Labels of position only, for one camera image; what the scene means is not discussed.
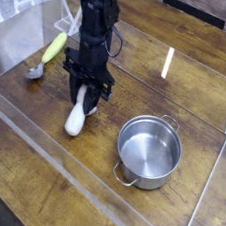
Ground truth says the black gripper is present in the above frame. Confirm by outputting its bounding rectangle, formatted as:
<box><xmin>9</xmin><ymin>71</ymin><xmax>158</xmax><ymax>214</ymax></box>
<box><xmin>63</xmin><ymin>33</ymin><xmax>114</xmax><ymax>116</ymax></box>

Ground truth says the plush mushroom brown cap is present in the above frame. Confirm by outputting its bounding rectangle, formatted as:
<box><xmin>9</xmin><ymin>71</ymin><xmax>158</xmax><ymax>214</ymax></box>
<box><xmin>65</xmin><ymin>85</ymin><xmax>97</xmax><ymax>136</ymax></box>

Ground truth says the silver metal pot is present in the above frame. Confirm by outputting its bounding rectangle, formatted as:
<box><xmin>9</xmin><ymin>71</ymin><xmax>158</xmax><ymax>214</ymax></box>
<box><xmin>113</xmin><ymin>115</ymin><xmax>182</xmax><ymax>190</ymax></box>

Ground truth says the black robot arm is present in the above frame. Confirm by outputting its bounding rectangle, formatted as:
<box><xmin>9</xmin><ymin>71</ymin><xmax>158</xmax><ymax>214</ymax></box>
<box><xmin>63</xmin><ymin>0</ymin><xmax>120</xmax><ymax>115</ymax></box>

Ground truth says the clear acrylic front barrier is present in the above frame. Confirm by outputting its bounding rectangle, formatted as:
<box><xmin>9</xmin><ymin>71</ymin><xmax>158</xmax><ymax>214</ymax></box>
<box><xmin>0</xmin><ymin>93</ymin><xmax>153</xmax><ymax>226</ymax></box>

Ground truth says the black strip on table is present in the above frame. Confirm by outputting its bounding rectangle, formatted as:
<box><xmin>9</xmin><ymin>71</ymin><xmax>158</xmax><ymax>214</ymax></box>
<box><xmin>162</xmin><ymin>0</ymin><xmax>226</xmax><ymax>29</ymax></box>

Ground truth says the spoon with yellow handle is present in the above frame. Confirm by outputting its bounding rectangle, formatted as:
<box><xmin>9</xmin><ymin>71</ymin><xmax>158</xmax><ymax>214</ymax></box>
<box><xmin>25</xmin><ymin>32</ymin><xmax>68</xmax><ymax>79</ymax></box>

